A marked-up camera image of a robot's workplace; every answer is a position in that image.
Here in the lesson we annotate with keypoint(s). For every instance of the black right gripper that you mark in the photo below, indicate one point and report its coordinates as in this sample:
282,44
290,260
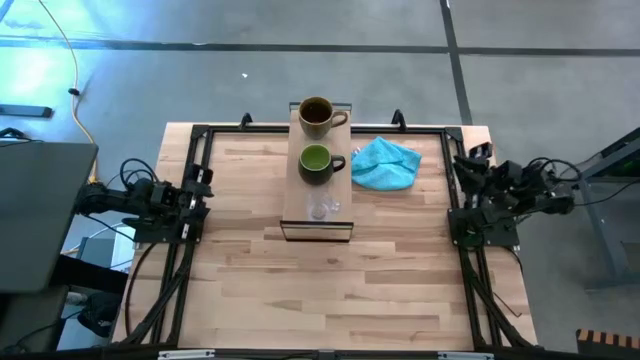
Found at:
500,180

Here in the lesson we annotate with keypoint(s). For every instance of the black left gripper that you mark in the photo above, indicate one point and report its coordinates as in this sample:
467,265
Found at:
172,200

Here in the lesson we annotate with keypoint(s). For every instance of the dark green mug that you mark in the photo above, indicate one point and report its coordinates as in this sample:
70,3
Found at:
315,172

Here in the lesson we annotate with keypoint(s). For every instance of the clear plastic cup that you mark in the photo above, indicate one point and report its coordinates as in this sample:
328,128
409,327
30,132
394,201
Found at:
320,207

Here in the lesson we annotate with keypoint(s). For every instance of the tall brown-green glazed mug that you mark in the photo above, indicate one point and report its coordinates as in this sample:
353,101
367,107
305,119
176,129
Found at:
315,125

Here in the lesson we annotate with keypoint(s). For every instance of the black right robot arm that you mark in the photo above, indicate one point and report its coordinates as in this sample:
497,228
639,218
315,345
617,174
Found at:
540,197

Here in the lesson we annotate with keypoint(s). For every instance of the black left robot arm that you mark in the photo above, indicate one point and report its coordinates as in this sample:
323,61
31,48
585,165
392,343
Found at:
115,200

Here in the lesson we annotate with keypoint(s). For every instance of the black table clamp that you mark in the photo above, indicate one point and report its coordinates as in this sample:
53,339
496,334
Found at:
245,121
398,120

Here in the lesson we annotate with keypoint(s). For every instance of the turquoise cloth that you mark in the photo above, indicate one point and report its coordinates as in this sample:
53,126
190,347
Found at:
385,162

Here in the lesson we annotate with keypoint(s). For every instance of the grey box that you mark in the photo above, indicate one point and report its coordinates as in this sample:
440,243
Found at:
96,252

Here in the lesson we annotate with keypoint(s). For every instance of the grey metal desk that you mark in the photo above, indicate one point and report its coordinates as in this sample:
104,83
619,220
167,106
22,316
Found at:
600,220

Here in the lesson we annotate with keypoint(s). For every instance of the black bag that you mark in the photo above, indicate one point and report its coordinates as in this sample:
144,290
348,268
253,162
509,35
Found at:
100,312

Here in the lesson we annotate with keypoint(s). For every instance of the dark grey desk panel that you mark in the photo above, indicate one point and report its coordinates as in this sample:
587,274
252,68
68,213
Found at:
40,215

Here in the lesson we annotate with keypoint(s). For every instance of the flat black floor strip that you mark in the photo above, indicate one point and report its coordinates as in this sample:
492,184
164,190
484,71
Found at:
25,111

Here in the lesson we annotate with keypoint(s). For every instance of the grey chair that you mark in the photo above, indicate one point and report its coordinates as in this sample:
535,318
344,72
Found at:
30,315

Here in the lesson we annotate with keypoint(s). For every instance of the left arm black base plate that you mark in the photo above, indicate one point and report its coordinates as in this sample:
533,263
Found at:
150,235

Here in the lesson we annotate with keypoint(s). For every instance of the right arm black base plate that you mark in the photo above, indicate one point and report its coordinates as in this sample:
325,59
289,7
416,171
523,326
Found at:
500,240

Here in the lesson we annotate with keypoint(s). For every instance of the black aluminium table frame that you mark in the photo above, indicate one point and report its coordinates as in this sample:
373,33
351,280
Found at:
400,130

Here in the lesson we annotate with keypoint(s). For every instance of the wooden shelf with black frame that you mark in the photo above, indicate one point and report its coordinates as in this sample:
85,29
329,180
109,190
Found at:
325,230

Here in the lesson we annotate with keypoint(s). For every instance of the white metal bracket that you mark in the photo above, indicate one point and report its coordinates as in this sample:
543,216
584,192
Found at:
465,356
186,354

